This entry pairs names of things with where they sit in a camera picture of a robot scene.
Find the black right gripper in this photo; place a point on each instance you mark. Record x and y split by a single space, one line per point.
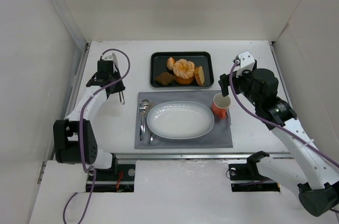
225 83

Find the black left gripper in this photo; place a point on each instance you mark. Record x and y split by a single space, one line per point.
116 86

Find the metal tongs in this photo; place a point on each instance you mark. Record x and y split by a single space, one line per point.
113 58

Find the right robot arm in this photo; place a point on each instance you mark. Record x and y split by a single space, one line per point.
316 186

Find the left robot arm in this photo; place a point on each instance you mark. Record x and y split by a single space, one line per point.
74 137

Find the sliced brown bread loaf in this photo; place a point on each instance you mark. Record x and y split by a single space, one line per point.
199 75

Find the sesame twisted bread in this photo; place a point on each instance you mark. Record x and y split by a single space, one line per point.
184 69

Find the orange cup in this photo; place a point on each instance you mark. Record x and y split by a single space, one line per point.
220 105

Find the smooth orange round bun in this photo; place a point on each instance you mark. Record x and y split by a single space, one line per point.
184 81

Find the silver fork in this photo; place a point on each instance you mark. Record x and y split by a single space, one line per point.
150 139

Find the silver spoon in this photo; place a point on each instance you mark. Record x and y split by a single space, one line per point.
143 108

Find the grey cloth placemat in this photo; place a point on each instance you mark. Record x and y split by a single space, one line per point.
218 137

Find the black rectangular tray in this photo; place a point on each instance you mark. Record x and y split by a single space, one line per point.
199 58

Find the small oval sesame roll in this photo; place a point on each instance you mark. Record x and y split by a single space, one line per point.
170 63

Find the brown chocolate croissant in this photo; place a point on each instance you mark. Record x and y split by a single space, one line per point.
165 78

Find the white oval plate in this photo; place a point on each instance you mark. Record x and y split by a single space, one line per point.
181 120

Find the white front cover board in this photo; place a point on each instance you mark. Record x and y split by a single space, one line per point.
170 191

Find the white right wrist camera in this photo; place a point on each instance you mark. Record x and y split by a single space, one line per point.
245 62

